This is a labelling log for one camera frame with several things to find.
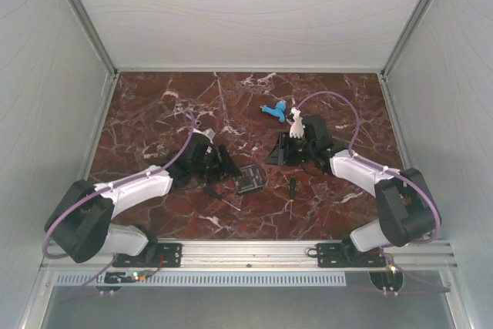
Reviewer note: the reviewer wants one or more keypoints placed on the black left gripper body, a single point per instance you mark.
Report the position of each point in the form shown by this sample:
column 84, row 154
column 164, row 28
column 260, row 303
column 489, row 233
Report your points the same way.
column 210, row 168

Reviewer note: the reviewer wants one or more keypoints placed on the black fuse box base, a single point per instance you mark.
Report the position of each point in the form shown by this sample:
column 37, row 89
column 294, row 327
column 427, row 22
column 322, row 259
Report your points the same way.
column 249, row 180

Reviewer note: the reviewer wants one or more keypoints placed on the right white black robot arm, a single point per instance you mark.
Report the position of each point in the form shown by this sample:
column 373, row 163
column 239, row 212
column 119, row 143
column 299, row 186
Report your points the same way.
column 406, row 212

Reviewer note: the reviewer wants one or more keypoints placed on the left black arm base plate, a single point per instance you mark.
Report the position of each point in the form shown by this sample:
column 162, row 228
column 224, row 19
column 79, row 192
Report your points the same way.
column 166, row 255

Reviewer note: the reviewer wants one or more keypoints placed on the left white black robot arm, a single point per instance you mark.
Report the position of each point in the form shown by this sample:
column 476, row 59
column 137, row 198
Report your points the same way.
column 82, row 224

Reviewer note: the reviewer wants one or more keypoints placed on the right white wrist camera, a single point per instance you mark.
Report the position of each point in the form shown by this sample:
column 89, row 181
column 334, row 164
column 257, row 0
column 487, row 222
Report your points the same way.
column 297, row 127

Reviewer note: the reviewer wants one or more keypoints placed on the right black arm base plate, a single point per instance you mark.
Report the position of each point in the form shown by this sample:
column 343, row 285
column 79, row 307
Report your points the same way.
column 344, row 255

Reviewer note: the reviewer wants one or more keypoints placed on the yellow black handle screwdriver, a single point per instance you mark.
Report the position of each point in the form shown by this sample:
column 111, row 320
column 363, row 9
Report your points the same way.
column 292, row 194

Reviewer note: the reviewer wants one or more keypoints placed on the blue glue gun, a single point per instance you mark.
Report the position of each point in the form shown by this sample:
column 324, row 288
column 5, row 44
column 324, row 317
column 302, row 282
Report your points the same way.
column 278, row 111

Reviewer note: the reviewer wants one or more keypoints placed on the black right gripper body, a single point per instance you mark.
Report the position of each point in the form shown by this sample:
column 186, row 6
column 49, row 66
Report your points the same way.
column 297, row 149

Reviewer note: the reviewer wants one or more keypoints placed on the silver ratchet wrench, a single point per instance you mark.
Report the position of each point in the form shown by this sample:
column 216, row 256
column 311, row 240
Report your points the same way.
column 188, row 115

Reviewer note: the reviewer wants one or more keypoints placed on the aluminium front rail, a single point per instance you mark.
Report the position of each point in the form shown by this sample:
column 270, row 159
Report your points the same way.
column 291, row 255

